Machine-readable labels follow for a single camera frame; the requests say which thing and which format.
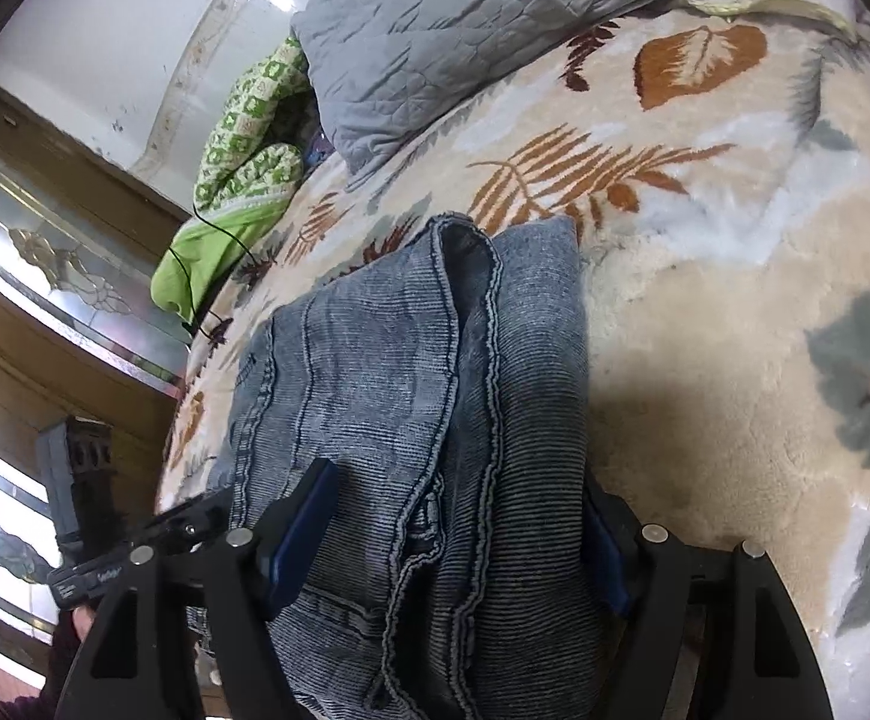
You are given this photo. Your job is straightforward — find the wooden door with glass panel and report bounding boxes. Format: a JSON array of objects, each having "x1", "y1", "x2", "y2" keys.
[{"x1": 0, "y1": 82, "x2": 196, "y2": 691}]

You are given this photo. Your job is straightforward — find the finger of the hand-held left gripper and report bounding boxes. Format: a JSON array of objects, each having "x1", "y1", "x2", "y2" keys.
[{"x1": 135, "y1": 486, "x2": 235, "y2": 550}]

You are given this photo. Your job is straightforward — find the person's left forearm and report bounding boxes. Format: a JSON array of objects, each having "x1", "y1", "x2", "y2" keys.
[{"x1": 0, "y1": 634, "x2": 83, "y2": 720}]

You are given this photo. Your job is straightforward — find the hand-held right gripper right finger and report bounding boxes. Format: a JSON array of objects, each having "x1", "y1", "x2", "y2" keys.
[{"x1": 581, "y1": 476, "x2": 837, "y2": 720}]

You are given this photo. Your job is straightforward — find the beige leaf print blanket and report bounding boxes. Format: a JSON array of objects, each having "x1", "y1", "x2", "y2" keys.
[{"x1": 157, "y1": 0, "x2": 870, "y2": 720}]

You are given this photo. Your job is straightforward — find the green patterned quilt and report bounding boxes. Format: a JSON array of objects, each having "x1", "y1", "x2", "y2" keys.
[{"x1": 150, "y1": 37, "x2": 323, "y2": 316}]

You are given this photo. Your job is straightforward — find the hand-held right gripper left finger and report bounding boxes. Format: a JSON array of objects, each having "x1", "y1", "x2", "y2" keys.
[{"x1": 52, "y1": 457, "x2": 342, "y2": 720}]

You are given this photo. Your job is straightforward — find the grey quilted pillow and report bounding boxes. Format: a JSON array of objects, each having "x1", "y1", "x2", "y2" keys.
[{"x1": 290, "y1": 0, "x2": 740, "y2": 173}]

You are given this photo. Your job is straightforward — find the blue-grey corduroy pants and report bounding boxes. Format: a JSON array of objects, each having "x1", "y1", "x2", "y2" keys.
[{"x1": 187, "y1": 214, "x2": 631, "y2": 720}]

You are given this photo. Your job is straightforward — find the thin black cable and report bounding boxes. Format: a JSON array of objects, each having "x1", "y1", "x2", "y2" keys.
[{"x1": 167, "y1": 202, "x2": 278, "y2": 331}]

